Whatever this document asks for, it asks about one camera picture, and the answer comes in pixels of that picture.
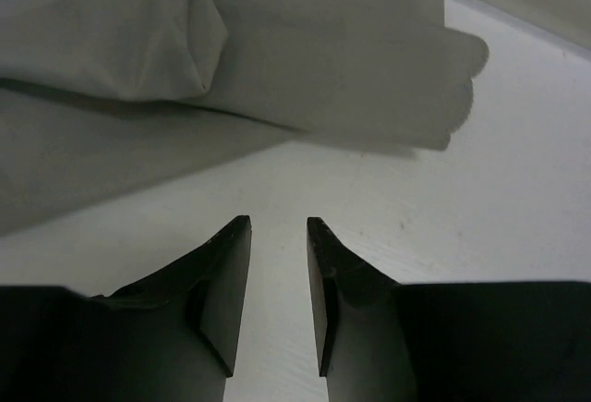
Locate grey cloth placemat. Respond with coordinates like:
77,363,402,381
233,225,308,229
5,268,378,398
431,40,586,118
1,0,488,233

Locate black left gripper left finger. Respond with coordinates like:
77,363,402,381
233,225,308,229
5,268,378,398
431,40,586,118
1,215,252,401

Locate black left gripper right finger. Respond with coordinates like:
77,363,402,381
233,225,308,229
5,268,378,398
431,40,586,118
307,217,590,401

